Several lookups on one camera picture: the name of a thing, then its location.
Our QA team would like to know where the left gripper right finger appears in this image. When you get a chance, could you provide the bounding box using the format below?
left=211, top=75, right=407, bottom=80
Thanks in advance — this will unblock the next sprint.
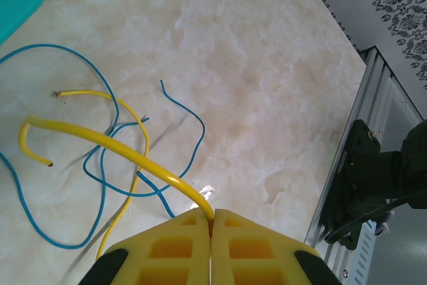
left=211, top=208, right=344, bottom=285

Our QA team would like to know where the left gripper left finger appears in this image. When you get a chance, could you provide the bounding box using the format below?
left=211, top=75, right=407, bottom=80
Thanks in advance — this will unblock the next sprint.
left=78, top=209, right=214, bottom=285

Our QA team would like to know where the yellow wire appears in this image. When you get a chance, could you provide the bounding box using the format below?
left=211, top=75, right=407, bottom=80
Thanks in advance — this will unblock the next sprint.
left=51, top=88, right=150, bottom=262
left=18, top=114, right=215, bottom=224

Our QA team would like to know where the thin black cable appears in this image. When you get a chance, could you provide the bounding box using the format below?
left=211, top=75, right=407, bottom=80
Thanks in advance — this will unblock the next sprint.
left=323, top=194, right=416, bottom=246

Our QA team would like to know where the slotted grey cable duct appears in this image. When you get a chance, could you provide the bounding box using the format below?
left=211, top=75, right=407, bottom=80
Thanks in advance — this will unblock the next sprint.
left=330, top=221, right=380, bottom=285

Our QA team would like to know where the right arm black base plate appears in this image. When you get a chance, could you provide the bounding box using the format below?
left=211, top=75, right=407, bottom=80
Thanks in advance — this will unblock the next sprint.
left=325, top=119, right=383, bottom=252

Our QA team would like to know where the aluminium mounting rail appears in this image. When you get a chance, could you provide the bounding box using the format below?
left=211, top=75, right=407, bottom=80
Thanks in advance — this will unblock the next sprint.
left=303, top=46, right=427, bottom=285

